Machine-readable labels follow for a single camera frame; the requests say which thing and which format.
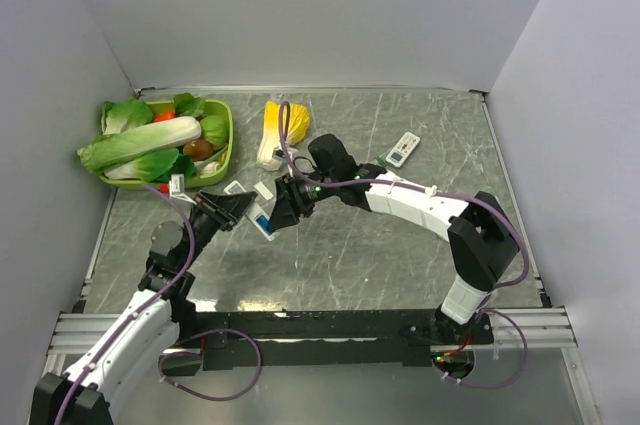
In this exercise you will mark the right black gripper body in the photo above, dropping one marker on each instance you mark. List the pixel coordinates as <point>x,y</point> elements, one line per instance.
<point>305,196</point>

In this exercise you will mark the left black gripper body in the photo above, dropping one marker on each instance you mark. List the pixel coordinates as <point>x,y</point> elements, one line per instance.
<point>209,215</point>

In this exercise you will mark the grey white remote control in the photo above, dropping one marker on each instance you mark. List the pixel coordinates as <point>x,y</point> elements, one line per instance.
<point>257,216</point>

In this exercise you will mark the blue AAA battery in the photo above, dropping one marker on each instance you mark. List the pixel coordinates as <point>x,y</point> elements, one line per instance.
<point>263,222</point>

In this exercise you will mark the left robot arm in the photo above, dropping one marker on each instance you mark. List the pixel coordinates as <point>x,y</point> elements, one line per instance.
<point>94,389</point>

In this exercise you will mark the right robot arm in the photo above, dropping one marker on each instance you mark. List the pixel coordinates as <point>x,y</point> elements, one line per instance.
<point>482,239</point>

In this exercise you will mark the small white remote control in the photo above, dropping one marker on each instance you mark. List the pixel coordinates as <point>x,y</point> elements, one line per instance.
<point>234,188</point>

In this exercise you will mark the white remote with screen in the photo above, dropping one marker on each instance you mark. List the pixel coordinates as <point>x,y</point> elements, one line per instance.
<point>402,150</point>

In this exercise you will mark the brown mushroom toy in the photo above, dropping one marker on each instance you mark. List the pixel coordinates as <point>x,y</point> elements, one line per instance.
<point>198,150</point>

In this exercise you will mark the bok choy toy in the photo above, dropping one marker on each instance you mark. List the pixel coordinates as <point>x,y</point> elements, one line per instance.
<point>155,167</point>

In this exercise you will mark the yellow cabbage toy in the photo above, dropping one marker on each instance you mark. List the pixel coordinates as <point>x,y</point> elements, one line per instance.
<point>299,123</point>

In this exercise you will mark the round green lettuce toy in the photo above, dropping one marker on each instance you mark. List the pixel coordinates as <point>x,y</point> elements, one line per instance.
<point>215,130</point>

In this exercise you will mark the red tomato toy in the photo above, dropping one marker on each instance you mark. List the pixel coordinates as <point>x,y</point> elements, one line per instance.
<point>164,117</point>

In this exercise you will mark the green plastic basket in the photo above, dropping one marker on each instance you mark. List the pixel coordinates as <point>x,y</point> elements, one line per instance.
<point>208,172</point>

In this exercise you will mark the long napa cabbage toy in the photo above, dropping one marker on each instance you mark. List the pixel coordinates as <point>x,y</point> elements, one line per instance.
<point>110,150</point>

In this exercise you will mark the green leaf toy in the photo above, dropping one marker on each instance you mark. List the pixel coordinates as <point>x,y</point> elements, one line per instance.
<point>122,116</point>

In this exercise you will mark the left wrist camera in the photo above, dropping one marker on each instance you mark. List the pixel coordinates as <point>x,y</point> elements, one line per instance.
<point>175,188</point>

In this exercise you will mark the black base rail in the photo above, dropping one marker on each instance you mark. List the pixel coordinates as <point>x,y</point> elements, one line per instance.
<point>313,338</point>

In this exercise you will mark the aluminium frame rail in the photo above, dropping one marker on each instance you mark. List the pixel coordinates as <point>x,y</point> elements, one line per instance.
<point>543,328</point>

